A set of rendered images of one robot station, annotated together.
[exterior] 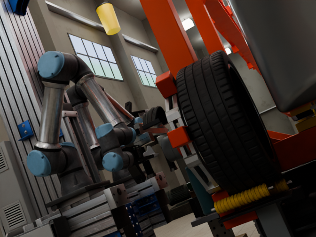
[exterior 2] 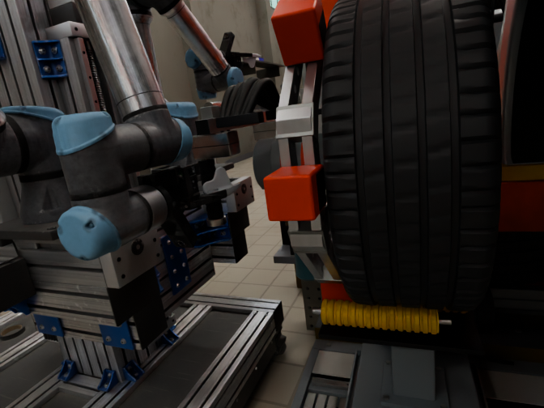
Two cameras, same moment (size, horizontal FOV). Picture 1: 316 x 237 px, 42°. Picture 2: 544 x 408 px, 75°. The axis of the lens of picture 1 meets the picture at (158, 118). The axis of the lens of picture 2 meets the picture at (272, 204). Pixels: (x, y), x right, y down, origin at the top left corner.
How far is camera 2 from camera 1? 1.21 m
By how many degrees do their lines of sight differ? 24
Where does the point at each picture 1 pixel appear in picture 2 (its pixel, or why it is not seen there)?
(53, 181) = not seen: hidden behind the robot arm
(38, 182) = not seen: hidden behind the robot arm
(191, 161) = (304, 244)
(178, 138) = (290, 204)
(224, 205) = (340, 318)
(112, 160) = (81, 235)
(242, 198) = (380, 320)
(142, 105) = (264, 30)
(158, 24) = not seen: outside the picture
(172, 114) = (293, 121)
